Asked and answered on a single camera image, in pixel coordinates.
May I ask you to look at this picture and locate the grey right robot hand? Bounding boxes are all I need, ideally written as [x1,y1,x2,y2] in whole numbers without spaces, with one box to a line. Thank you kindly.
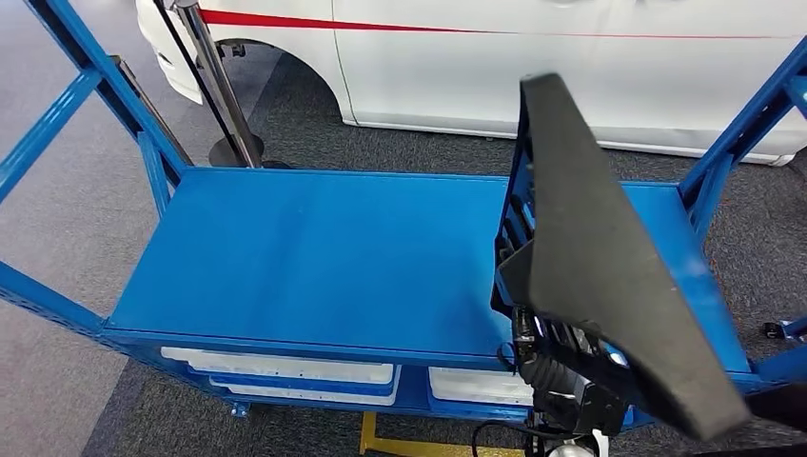
[511,306,625,380]

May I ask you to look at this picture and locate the black plastic plate frame part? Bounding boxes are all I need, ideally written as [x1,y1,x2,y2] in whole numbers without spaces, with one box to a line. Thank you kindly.
[490,72,753,443]

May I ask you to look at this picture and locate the blue metal shelf rack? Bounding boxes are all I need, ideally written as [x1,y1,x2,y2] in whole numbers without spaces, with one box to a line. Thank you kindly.
[0,0,807,436]

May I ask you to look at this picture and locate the blue plastic bin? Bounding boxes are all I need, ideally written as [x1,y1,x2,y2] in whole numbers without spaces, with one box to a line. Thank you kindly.
[188,368,403,399]

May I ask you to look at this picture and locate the white car with red stripe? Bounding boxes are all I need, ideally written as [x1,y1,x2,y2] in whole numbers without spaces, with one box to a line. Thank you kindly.
[135,0,807,169]

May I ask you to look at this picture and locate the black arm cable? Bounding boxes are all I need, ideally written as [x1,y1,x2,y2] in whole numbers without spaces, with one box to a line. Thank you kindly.
[471,419,569,457]

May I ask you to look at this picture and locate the chrome stanchion post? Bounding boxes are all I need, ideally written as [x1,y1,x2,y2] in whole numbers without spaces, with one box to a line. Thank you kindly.
[173,0,266,170]

